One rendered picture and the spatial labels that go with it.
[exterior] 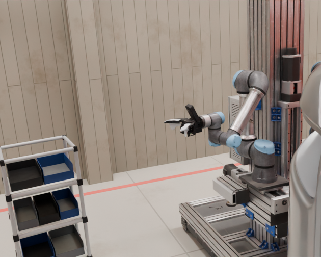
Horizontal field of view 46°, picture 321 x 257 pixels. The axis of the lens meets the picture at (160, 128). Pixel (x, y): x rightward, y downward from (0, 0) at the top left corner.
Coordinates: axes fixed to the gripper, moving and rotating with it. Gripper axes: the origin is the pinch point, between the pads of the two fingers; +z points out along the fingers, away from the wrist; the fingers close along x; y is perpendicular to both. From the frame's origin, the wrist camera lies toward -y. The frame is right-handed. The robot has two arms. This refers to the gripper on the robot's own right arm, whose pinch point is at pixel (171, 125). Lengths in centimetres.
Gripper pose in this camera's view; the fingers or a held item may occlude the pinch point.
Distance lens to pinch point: 200.7
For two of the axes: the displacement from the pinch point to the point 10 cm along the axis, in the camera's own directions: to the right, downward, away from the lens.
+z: -8.4, 1.9, -5.1
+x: -5.5, -3.0, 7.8
